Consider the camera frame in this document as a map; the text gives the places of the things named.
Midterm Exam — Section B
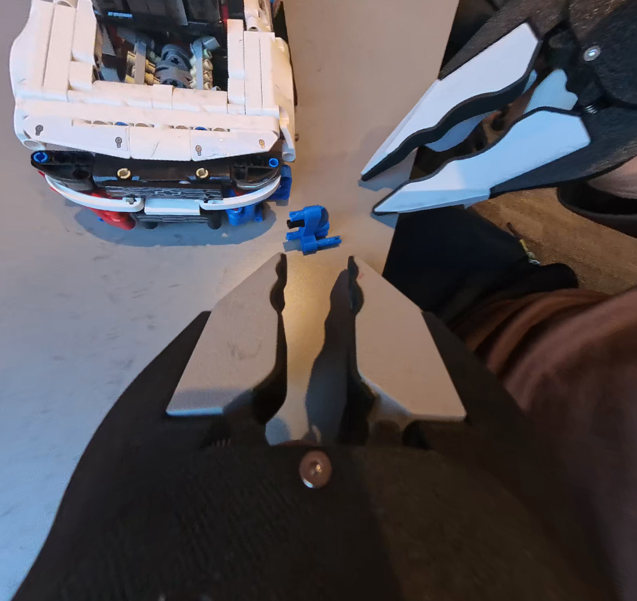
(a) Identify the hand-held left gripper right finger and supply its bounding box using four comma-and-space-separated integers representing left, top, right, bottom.
347, 256, 467, 429

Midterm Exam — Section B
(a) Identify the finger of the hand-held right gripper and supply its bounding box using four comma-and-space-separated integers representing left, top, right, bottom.
361, 21, 542, 182
372, 69, 592, 216

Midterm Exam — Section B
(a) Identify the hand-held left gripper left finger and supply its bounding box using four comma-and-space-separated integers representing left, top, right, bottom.
166, 253, 289, 425

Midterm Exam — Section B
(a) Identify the blue toy brick connector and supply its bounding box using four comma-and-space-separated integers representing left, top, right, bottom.
286, 205, 343, 255

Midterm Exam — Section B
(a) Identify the white brick model car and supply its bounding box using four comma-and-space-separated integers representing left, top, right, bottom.
9, 0, 299, 232

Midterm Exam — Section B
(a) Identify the grey desk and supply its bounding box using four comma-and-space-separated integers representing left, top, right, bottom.
0, 0, 471, 592

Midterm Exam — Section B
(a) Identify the black cord with yellow tip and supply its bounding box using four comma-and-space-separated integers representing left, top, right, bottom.
507, 222, 542, 264

